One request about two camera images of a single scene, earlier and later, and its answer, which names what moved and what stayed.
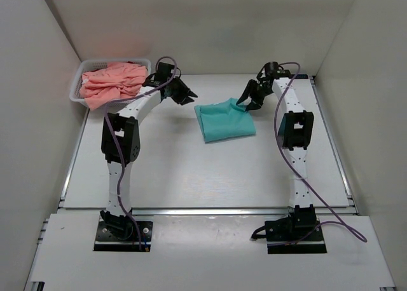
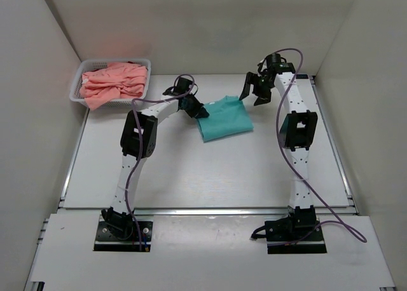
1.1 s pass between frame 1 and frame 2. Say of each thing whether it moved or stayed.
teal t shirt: stayed
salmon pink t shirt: stayed
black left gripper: moved
